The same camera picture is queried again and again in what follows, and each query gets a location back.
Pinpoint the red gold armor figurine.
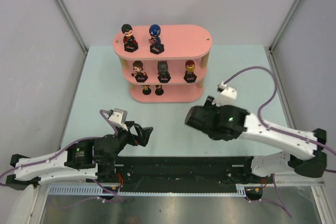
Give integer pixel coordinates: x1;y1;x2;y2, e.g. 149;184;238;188
184;60;197;83

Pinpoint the brown-haired archer figurine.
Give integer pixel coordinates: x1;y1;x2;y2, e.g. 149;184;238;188
131;60;148;83

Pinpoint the grey masked bat figurine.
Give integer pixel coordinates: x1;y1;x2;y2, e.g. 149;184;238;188
157;61;171;83

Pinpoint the blue shield hero figurine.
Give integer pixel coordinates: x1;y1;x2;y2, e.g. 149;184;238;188
149;24;164;55

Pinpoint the dark-haired red-suit figurine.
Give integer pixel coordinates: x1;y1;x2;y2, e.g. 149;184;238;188
121;24;139;52

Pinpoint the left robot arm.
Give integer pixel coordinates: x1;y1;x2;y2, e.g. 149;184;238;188
1;121;153;190

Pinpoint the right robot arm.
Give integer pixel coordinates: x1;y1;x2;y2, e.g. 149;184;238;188
185;96;327;178

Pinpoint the pink three-tier shelf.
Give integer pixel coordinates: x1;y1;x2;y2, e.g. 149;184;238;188
112;25;213;103

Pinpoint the teal-haired princess figurine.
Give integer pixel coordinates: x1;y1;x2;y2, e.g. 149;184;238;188
142;85;152;95

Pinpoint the black-haired red dress figurine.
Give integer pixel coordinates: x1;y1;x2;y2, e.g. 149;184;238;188
155;85;164;96

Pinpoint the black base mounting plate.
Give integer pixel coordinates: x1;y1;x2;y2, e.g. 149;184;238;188
99;157;272;193

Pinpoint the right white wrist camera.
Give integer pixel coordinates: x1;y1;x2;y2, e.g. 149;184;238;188
212;82;237;107

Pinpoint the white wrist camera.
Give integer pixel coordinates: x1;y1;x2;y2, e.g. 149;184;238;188
212;82;237;107
108;108;128;131

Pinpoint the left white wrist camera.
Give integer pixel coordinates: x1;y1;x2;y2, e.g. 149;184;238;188
108;108;128;131

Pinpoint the white slotted cable duct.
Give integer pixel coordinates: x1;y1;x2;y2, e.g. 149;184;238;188
48;185;263;197

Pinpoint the aluminium frame rail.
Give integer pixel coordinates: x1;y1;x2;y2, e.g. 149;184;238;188
275;174;324;187

